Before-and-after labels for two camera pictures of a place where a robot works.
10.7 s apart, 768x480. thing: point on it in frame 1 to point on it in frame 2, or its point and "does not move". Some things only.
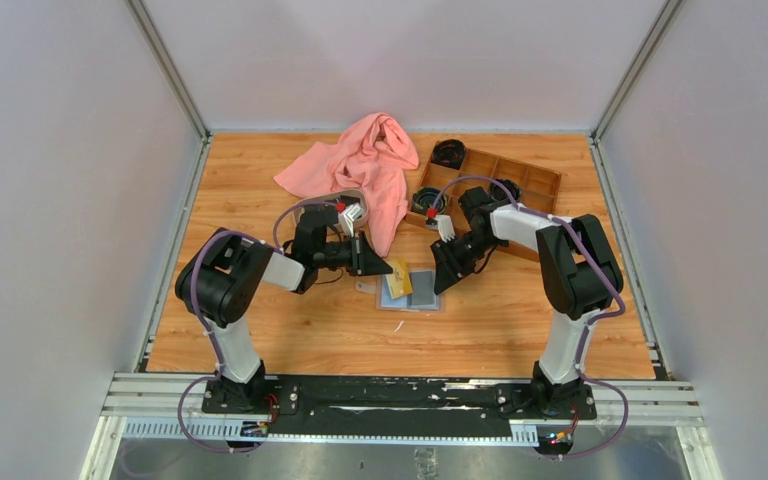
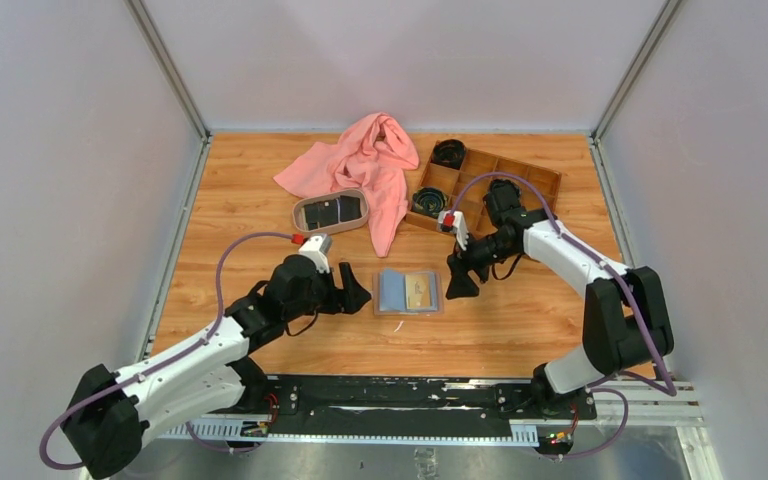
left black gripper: (371, 264) to (348, 300)
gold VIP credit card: (398, 281) to (418, 291)
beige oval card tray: (298, 213) does not move
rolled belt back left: (449, 152) does not move
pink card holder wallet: (423, 298) does not move
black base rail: (395, 406) does not move
